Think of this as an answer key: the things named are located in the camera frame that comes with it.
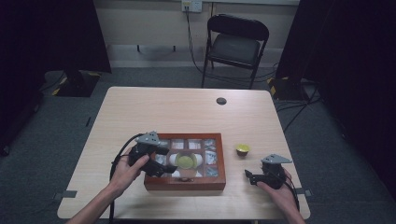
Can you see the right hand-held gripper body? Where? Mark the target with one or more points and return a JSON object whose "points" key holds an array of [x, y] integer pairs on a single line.
{"points": [[275, 174]]}

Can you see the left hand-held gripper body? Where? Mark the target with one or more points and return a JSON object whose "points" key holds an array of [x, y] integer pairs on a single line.
{"points": [[143, 152]]}

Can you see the wooden box with glass lid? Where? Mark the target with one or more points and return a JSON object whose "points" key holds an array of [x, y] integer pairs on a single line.
{"points": [[186, 184]]}

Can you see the person's right hand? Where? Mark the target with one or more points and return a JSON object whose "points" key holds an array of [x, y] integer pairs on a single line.
{"points": [[280, 196]]}

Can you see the person's left hand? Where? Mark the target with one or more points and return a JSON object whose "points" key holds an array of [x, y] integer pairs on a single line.
{"points": [[124, 174]]}

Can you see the group of white tea packets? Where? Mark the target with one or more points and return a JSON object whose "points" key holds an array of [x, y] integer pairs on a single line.
{"points": [[210, 157]]}

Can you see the black striped stand base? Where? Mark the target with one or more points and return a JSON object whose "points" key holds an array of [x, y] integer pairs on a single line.
{"points": [[286, 88], [77, 82]]}

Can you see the black folding chair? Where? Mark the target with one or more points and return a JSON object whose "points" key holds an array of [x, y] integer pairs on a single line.
{"points": [[235, 46]]}

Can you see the black curtain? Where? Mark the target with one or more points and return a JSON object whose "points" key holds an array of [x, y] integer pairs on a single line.
{"points": [[351, 62], [46, 34]]}

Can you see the white wall socket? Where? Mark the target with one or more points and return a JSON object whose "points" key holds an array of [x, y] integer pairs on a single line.
{"points": [[191, 5]]}

